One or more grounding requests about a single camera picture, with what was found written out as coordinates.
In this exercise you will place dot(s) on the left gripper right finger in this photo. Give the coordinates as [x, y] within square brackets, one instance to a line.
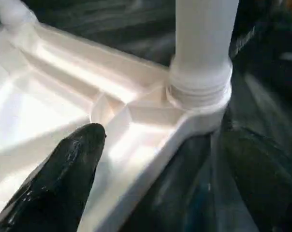
[267, 183]

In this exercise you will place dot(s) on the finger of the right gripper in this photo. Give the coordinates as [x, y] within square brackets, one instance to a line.
[255, 29]

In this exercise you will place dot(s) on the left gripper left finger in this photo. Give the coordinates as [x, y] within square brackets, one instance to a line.
[54, 188]

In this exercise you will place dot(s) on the white plastic table leg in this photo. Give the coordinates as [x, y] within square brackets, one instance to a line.
[204, 48]
[10, 12]

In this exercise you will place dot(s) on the white plastic table top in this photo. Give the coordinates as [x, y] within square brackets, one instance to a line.
[49, 96]

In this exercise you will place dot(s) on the black plastic mat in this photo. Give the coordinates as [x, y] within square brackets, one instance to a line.
[194, 193]

